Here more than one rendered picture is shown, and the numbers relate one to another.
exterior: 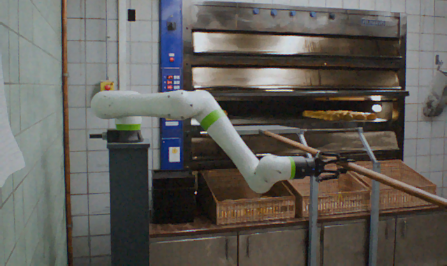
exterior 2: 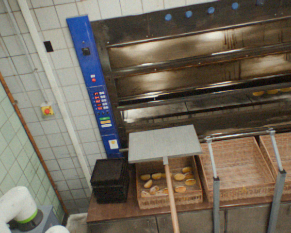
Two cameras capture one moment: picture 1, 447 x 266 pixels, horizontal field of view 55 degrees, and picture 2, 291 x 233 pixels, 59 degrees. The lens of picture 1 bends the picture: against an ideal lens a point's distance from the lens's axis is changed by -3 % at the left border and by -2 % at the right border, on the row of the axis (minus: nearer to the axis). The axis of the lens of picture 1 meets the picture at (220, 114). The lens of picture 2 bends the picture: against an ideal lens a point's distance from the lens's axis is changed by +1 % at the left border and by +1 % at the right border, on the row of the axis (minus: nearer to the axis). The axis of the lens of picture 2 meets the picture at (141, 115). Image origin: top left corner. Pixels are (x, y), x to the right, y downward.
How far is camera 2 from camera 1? 1.83 m
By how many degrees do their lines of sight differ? 34
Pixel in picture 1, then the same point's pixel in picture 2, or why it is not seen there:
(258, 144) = not seen: hidden behind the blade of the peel
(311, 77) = (230, 71)
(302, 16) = (222, 10)
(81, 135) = (43, 138)
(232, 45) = (148, 56)
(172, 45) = (91, 68)
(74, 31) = (6, 68)
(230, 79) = (149, 85)
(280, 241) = (189, 219)
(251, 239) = (167, 218)
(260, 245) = not seen: hidden behind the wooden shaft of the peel
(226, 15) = (138, 28)
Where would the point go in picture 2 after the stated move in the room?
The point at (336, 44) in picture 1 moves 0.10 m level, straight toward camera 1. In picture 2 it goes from (262, 33) to (259, 37)
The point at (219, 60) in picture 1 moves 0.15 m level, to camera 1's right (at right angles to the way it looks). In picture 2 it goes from (137, 71) to (155, 70)
